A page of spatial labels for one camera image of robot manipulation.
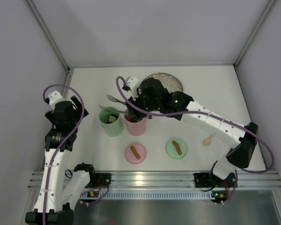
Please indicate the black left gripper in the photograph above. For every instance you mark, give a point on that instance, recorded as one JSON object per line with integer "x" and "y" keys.
{"x": 77, "y": 111}

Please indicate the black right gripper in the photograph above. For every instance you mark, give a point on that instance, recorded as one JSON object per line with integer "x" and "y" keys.
{"x": 136, "y": 113}

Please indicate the metal tongs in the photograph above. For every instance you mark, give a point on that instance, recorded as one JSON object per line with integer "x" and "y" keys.
{"x": 112, "y": 109}

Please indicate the cucumber sushi roll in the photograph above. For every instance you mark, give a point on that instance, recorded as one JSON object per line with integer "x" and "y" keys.
{"x": 112, "y": 119}

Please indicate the green round lid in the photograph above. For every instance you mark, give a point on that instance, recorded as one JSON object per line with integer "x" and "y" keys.
{"x": 176, "y": 148}

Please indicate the pink round lid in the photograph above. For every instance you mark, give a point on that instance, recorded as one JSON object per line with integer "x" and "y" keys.
{"x": 135, "y": 153}

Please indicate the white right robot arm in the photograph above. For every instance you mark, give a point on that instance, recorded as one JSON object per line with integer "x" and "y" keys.
{"x": 240, "y": 138}

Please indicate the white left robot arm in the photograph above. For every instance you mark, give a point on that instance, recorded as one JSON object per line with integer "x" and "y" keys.
{"x": 56, "y": 202}

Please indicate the speckled ceramic plate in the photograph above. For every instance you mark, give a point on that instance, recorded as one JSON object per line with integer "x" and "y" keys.
{"x": 170, "y": 82}

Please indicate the pink cylindrical container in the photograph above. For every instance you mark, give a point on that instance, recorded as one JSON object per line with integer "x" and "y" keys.
{"x": 135, "y": 127}

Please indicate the green cylindrical container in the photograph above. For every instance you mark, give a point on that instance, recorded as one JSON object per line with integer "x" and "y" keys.
{"x": 111, "y": 129}

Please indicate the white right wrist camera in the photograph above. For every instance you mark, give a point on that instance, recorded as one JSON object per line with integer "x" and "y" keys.
{"x": 133, "y": 83}

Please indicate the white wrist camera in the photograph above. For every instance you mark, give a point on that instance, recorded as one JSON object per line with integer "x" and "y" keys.
{"x": 133, "y": 83}
{"x": 54, "y": 98}

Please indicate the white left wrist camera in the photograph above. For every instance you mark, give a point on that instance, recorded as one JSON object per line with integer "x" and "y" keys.
{"x": 54, "y": 98}

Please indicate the aluminium frame rail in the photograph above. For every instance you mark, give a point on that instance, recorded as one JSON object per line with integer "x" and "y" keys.
{"x": 48, "y": 35}

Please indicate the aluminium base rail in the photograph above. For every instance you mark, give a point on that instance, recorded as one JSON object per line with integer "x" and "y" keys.
{"x": 185, "y": 180}

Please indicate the white slotted cable duct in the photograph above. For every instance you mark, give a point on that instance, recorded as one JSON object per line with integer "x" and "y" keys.
{"x": 152, "y": 195}

